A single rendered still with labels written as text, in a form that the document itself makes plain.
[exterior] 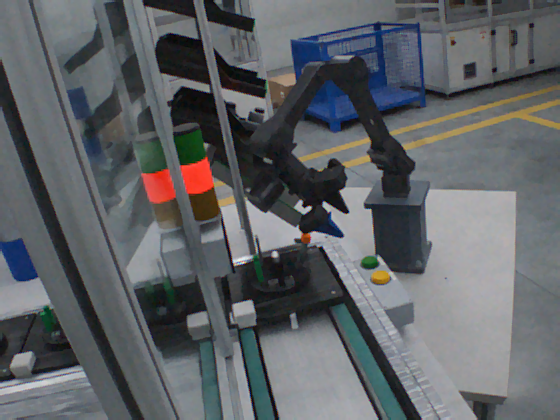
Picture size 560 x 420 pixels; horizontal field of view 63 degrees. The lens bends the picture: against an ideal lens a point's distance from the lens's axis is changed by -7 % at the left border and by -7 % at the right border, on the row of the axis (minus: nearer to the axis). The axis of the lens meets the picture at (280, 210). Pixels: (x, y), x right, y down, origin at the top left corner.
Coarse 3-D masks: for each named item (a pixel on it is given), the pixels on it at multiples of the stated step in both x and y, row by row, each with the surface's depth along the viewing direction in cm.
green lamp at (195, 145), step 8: (200, 128) 77; (176, 136) 75; (184, 136) 75; (192, 136) 75; (200, 136) 77; (176, 144) 76; (184, 144) 75; (192, 144) 76; (200, 144) 77; (184, 152) 76; (192, 152) 76; (200, 152) 77; (184, 160) 77; (192, 160) 77; (200, 160) 77
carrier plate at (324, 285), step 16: (288, 256) 123; (320, 256) 121; (240, 272) 120; (320, 272) 114; (240, 288) 114; (304, 288) 109; (320, 288) 108; (336, 288) 107; (256, 304) 107; (272, 304) 106; (288, 304) 105; (304, 304) 104; (320, 304) 104; (336, 304) 105; (256, 320) 103; (272, 320) 104
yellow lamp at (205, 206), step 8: (200, 192) 79; (208, 192) 80; (192, 200) 80; (200, 200) 80; (208, 200) 80; (216, 200) 82; (192, 208) 81; (200, 208) 80; (208, 208) 81; (216, 208) 82; (200, 216) 81; (208, 216) 81
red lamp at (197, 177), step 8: (184, 168) 77; (192, 168) 77; (200, 168) 78; (208, 168) 79; (184, 176) 78; (192, 176) 78; (200, 176) 78; (208, 176) 79; (192, 184) 78; (200, 184) 79; (208, 184) 80; (192, 192) 79
